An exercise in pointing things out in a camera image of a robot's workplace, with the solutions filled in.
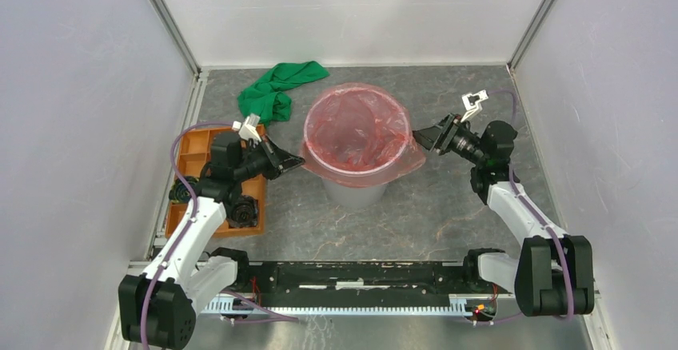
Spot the grey plastic trash bin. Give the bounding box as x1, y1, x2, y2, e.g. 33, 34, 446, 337
302, 85, 413, 210

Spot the green crumpled cloth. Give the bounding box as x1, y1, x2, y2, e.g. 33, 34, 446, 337
237, 61, 329, 126

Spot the aluminium corner post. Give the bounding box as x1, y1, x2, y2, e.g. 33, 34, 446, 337
507, 0, 556, 74
150, 0, 201, 77

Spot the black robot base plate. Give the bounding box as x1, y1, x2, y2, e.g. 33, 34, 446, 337
228, 261, 504, 309

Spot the black blue-yellow bag roll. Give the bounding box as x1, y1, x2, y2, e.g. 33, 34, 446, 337
168, 176, 199, 205

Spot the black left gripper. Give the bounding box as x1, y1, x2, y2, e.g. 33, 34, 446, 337
233, 134, 305, 182

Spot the aluminium corner post left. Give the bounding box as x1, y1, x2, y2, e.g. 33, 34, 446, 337
150, 0, 201, 77

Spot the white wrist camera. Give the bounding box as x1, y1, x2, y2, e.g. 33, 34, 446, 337
461, 90, 489, 122
232, 113, 262, 145

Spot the red plastic trash bag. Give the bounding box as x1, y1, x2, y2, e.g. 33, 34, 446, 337
299, 82, 427, 189

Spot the orange compartment tray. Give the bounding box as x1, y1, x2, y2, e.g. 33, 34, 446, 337
161, 127, 267, 239

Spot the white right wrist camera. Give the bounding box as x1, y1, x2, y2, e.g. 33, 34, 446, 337
461, 90, 489, 122

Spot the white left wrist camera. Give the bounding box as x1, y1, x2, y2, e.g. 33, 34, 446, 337
232, 113, 262, 145

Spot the black bag roll front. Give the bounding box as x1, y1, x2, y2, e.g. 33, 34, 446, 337
226, 195, 259, 229

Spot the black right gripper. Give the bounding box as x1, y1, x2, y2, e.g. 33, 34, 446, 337
405, 113, 486, 166

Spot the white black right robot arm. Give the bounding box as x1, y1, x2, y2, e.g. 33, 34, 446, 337
413, 114, 595, 318

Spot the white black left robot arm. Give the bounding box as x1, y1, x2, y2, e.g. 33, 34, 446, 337
118, 129, 305, 349

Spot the aluminium corner post right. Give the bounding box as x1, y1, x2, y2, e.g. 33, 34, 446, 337
507, 0, 556, 74

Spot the aluminium frame rail front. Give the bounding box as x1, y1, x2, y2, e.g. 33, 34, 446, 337
108, 261, 597, 338

